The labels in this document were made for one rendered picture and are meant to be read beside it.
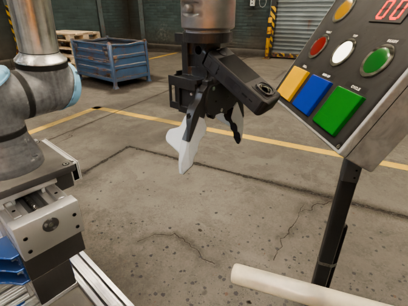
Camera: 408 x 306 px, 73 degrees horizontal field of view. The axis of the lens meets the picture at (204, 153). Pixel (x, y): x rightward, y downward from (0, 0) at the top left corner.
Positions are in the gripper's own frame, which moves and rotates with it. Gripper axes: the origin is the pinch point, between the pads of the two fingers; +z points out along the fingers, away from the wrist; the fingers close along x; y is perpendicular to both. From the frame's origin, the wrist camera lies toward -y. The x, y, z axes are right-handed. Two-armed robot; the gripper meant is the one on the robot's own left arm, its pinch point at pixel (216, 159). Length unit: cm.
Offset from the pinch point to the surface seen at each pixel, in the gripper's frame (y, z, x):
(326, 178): 24, 94, -166
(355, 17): -7.8, -21.3, -33.0
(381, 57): -16.5, -16.1, -20.5
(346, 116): -15.0, -7.4, -14.7
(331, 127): -13.2, -5.2, -14.4
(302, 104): -4.4, -5.3, -22.5
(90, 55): 449, 46, -206
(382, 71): -17.4, -14.2, -18.8
